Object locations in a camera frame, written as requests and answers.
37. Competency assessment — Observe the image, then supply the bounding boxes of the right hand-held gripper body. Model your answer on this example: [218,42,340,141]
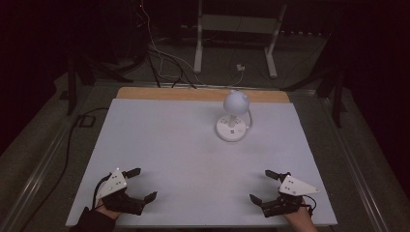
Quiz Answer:
[261,173,322,218]

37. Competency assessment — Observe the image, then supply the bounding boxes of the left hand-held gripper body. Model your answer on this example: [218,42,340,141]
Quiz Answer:
[95,167,145,217]

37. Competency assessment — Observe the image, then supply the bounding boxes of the white desk lamp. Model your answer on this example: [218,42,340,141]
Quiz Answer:
[215,89,254,143]

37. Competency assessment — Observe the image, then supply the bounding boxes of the person's left hand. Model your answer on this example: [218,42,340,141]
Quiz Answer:
[95,198,122,221]

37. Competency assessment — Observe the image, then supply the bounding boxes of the person's right hand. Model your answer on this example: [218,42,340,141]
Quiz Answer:
[282,198,319,232]

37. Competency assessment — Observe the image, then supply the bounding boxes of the white table mat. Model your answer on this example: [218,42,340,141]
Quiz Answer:
[65,98,338,228]

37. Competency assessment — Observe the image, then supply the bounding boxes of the black tripod stand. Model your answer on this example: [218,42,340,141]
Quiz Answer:
[279,47,348,129]
[65,47,135,117]

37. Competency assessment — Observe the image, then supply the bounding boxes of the white metal stand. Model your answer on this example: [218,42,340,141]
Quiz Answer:
[192,0,289,79]

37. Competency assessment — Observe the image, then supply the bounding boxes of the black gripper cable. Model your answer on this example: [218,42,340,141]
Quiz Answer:
[302,193,318,218]
[92,173,112,209]

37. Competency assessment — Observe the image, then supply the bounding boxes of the long black floor cable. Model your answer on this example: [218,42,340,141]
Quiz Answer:
[18,106,110,232]

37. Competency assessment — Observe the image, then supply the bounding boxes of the metal floor rail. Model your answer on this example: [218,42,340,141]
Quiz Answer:
[0,124,76,232]
[318,95,393,232]

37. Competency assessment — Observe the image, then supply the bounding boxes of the black square floor frame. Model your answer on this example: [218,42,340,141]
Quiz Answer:
[76,114,97,129]

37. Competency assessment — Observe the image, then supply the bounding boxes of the black floor cable bundle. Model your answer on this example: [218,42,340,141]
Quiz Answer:
[145,46,198,90]

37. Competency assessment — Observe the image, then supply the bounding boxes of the white floor cable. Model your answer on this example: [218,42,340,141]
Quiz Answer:
[140,1,246,87]

